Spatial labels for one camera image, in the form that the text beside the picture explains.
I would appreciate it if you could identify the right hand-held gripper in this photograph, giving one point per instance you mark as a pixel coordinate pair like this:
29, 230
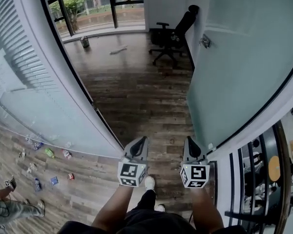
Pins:
195, 174

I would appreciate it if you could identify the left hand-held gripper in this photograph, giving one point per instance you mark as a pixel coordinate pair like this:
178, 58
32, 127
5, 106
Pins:
131, 172

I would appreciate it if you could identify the frosted glass door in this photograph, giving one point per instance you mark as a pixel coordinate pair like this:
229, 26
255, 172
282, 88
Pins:
234, 82

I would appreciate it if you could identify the person's left forearm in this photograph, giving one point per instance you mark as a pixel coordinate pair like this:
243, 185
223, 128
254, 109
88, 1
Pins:
112, 208

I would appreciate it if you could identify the person's right forearm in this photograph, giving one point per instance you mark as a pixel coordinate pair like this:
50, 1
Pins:
205, 208

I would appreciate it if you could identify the person's left white shoe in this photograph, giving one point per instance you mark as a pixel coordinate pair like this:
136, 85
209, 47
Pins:
149, 183

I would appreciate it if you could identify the person's white shoe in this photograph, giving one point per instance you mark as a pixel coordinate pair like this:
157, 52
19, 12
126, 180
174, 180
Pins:
149, 183
160, 208

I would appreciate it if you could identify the person's black shorts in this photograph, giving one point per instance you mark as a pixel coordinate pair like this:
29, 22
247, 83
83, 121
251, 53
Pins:
146, 203

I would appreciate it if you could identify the person's right white shoe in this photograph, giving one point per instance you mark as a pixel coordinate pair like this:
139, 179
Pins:
160, 208

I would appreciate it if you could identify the black railing with wooden handrail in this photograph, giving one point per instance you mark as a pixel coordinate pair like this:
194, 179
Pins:
234, 215

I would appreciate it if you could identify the red and white bottle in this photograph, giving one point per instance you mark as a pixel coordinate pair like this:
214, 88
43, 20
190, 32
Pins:
66, 154

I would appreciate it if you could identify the blue flat packet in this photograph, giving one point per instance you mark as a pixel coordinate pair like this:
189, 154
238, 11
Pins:
54, 180

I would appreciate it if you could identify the person's black shirt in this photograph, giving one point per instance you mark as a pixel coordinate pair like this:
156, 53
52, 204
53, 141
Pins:
75, 228

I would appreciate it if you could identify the yellow round table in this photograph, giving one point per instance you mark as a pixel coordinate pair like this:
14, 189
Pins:
274, 167

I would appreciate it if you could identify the green plastic bottle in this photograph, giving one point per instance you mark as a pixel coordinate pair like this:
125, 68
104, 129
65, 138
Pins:
49, 153

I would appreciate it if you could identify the blue plastic bottle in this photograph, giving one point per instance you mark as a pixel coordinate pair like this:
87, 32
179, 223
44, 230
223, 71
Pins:
38, 184

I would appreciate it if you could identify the crumpled white paper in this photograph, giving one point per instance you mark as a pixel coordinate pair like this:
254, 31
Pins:
33, 166

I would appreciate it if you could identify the clear plastic bottle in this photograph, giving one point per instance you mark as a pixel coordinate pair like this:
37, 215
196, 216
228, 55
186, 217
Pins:
29, 139

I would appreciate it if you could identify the white cloth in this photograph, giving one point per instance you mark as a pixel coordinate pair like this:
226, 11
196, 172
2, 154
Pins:
118, 50

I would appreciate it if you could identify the green bucket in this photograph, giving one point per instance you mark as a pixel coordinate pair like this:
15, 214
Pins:
84, 42

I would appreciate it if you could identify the black office chair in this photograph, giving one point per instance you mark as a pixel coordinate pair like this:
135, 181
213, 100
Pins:
183, 25

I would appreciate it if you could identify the glass partition with white blinds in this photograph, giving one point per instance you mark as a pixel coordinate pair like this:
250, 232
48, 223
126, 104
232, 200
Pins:
27, 64

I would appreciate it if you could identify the large black framed window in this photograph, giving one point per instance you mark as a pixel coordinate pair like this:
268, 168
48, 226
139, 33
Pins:
113, 13

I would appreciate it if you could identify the green tree outside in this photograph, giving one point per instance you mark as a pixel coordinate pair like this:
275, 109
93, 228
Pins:
74, 21

